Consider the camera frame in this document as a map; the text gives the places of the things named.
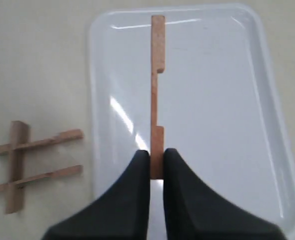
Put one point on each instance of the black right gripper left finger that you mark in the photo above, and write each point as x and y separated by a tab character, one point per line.
121	213

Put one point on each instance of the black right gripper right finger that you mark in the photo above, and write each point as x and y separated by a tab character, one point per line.
194	211

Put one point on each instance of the white plastic tray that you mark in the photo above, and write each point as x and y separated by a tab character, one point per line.
217	102

